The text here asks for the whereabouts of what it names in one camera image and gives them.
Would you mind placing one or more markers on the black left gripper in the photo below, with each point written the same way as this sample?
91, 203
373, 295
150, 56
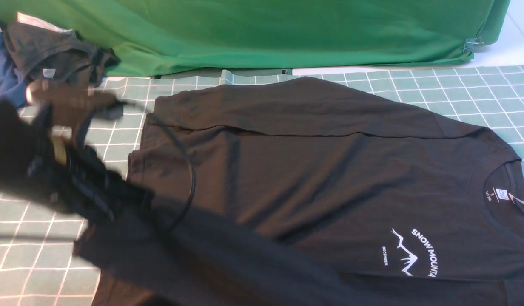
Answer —
75, 181

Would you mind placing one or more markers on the dark gray long-sleeve top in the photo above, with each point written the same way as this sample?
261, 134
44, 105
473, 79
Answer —
310, 193

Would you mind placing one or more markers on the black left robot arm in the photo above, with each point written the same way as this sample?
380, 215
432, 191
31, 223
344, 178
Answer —
18, 146

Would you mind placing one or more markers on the green checkered table mat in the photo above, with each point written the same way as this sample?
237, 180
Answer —
36, 267

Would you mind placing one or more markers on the blue garment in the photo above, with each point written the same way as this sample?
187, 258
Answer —
12, 83

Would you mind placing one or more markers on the crumpled dark gray garment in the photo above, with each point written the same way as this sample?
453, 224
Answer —
41, 53

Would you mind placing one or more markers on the green backdrop cloth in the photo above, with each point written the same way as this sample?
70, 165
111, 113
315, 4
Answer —
161, 37

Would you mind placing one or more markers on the silver binder clip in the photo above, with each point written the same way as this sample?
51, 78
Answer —
473, 45

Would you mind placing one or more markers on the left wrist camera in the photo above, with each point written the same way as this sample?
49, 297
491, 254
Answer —
64, 104

